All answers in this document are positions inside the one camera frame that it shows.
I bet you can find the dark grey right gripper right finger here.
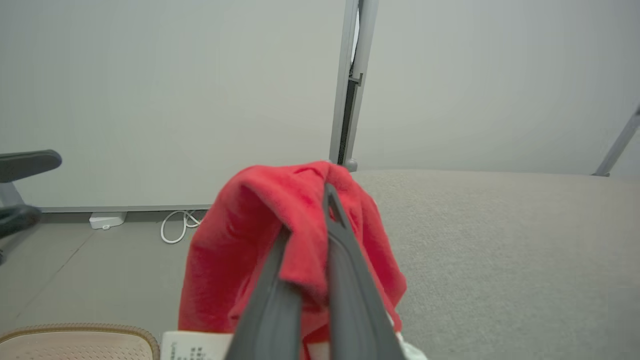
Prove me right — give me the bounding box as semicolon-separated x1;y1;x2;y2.
323;183;407;360

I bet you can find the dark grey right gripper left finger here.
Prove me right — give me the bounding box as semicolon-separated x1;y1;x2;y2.
224;226;304;360

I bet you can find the red fleece garment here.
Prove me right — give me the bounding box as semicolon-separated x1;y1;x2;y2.
178;160;408;360

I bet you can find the beige woven laundry basket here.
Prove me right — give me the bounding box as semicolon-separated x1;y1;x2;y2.
0;323;161;360

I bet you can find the white care label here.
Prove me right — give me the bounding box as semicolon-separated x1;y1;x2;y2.
160;330;235;360

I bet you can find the white power adapter box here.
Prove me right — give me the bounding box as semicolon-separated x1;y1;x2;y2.
89;212;128;230

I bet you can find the black office chair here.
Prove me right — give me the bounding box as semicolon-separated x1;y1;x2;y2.
0;149;63;266

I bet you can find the grey slanted metal bar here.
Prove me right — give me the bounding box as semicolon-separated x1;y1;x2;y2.
592;104;640;177

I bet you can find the white coiled cable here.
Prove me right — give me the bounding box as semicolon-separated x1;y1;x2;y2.
160;210;203;245

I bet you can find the grey metal partition post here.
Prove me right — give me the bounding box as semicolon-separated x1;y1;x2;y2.
328;0;380;173

